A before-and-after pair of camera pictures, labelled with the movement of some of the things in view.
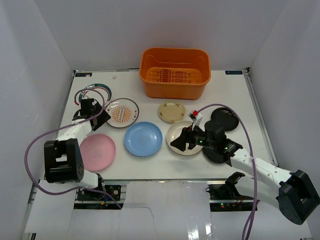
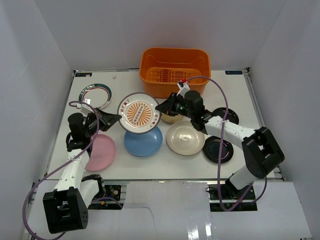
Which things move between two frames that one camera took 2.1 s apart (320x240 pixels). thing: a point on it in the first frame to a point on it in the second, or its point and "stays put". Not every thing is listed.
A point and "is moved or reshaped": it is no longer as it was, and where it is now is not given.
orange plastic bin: [173, 73] stays put
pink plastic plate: [98, 152] stays put
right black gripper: [187, 136] to [168, 106]
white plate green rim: [99, 92] stays put
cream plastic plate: [175, 130] stays put
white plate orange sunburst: [123, 112] is moved or reshaped
